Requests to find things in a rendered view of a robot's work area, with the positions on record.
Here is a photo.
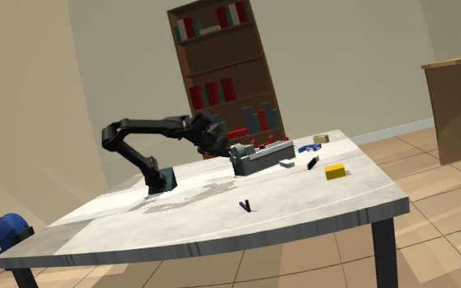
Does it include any blue c-clamp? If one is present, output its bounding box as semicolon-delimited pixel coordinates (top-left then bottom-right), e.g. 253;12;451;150
298;143;322;153

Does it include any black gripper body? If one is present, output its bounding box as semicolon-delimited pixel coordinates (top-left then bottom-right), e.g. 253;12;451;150
193;131;229;155

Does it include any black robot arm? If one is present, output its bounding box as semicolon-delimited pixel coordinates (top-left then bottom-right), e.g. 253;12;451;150
102;109;223;191

